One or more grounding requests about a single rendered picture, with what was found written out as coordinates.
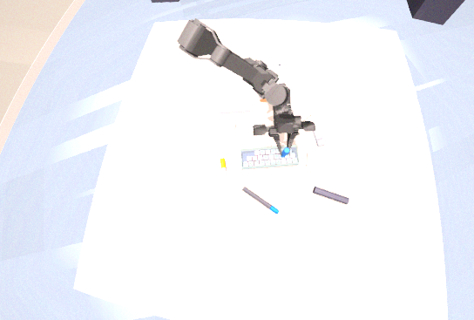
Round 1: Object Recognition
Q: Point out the white keyboard with letter keys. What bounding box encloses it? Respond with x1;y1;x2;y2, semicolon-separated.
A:
240;145;300;169

